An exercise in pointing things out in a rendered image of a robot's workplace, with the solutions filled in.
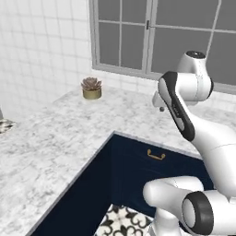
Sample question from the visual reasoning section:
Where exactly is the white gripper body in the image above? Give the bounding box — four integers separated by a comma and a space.
152, 90, 166, 110

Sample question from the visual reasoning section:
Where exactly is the navy drawer front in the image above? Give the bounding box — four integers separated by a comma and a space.
112, 135, 215, 218

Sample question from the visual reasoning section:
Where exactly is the navy counter cabinet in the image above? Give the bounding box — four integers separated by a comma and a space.
29, 133, 116, 236

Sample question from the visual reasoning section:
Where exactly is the succulent in gold pot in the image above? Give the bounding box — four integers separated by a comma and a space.
80, 77, 103, 100

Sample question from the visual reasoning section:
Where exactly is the grey framed window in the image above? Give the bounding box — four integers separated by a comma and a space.
88, 0, 236, 95

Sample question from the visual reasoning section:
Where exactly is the gold drawer handle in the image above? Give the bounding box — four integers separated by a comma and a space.
147, 148, 167, 161

